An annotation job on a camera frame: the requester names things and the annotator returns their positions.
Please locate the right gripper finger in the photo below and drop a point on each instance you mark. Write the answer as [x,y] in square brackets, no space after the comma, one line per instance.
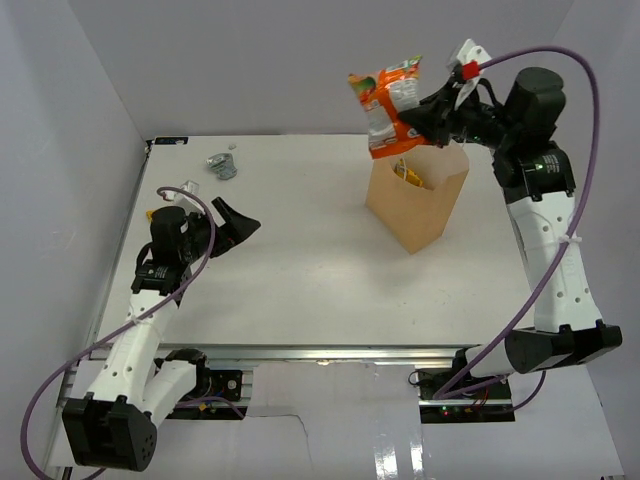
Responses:
[440,98]
[426,122]

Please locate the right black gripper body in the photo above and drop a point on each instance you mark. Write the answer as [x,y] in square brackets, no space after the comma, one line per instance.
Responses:
[482,123]

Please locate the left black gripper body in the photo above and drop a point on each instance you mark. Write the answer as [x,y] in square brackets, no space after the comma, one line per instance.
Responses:
[198,243]

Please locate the orange white snack bag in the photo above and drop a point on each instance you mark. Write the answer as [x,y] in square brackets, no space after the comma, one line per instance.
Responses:
[383,95]

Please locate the silver grey foil packet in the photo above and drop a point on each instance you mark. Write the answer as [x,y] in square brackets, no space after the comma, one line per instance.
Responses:
[222,166]

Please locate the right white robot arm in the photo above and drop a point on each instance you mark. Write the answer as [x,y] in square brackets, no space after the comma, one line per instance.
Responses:
[538,186]

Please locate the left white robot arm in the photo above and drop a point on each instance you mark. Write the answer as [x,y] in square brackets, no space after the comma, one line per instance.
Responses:
[114,425]

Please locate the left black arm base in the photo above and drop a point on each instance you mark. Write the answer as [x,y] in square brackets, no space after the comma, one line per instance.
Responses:
[226,384]

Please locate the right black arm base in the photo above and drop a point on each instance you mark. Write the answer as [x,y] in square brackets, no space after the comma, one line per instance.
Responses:
[431,384]

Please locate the brown paper bag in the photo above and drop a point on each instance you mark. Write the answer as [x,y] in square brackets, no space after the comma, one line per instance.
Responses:
[417,217]

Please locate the left table logo sticker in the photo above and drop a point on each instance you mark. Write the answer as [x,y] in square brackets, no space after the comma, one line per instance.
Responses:
[182,140]

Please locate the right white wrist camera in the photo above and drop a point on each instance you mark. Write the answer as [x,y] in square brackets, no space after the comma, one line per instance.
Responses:
[464,65]

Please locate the aluminium table frame rail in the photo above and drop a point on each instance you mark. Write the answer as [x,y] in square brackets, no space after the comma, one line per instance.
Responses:
[322,279]

